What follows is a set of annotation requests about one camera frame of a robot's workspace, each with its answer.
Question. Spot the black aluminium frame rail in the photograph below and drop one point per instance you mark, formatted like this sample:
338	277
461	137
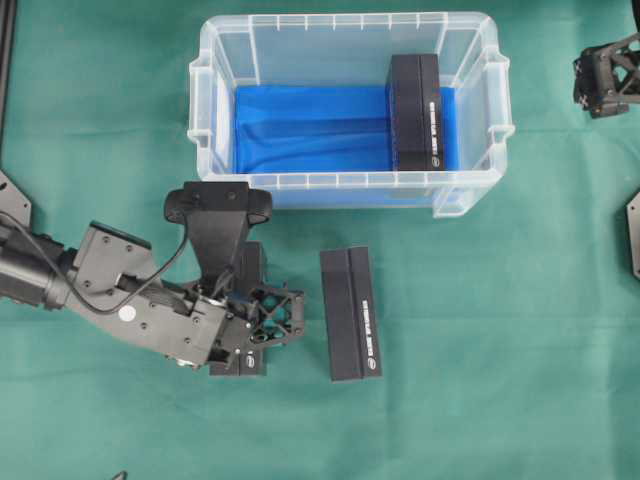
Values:
8	19

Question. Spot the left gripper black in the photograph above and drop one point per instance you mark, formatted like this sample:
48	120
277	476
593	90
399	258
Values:
256	317

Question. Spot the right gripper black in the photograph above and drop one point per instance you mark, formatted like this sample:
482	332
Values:
607	78

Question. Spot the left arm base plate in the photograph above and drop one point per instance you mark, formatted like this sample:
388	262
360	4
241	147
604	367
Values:
14	202

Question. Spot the black realsense box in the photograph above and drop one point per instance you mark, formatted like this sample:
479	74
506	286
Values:
251	270
415	113
350	314

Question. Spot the clear plastic storage case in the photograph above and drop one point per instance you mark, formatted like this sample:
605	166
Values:
332	50

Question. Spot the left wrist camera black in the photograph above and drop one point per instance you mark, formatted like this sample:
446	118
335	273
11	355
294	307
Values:
218	217

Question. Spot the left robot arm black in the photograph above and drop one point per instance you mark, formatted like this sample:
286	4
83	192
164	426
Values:
113	282

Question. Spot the blue cloth liner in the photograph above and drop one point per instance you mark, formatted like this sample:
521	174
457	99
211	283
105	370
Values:
286	129

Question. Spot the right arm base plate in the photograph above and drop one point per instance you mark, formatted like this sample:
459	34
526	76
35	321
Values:
626	233

